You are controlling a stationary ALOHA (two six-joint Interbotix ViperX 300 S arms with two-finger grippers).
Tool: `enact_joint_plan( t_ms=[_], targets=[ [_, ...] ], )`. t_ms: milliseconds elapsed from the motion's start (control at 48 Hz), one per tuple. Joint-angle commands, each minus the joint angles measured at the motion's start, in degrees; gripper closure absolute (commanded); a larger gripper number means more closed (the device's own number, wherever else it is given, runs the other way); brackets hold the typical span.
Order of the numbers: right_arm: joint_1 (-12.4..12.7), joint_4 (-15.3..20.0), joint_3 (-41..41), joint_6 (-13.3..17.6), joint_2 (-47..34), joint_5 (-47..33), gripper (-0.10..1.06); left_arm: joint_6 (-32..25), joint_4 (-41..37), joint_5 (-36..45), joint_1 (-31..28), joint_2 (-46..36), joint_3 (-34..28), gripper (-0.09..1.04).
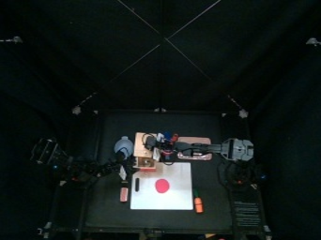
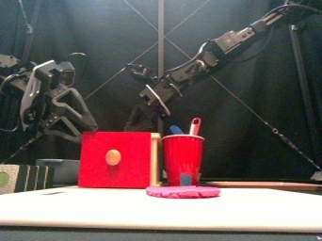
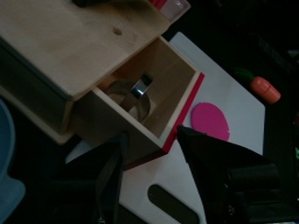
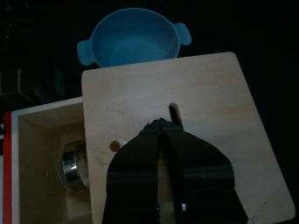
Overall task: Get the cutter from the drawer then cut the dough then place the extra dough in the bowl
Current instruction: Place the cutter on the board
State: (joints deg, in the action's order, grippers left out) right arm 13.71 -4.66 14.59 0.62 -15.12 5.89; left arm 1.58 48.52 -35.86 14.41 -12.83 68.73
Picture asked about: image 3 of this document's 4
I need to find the light blue bowl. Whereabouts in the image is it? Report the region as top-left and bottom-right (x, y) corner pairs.
(0, 98), (27, 224)

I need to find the pink round dough disc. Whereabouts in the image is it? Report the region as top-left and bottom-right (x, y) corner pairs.
(190, 101), (231, 142)

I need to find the white cutting board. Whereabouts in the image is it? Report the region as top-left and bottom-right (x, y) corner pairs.
(64, 31), (267, 224)

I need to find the red-fronted wooden drawer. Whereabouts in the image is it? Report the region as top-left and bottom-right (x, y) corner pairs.
(71, 36), (206, 171)

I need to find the wooden drawer box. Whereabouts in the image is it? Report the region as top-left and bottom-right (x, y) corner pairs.
(0, 0), (174, 146)

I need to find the red plastic cup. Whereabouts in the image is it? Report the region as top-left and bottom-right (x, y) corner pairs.
(148, 0), (192, 24)

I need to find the orange toy carrot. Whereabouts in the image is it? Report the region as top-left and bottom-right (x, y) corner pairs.
(234, 67), (283, 105)

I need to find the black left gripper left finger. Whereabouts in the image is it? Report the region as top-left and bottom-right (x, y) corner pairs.
(48, 132), (131, 224)

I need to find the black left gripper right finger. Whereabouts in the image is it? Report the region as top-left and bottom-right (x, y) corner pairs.
(176, 125), (298, 224)

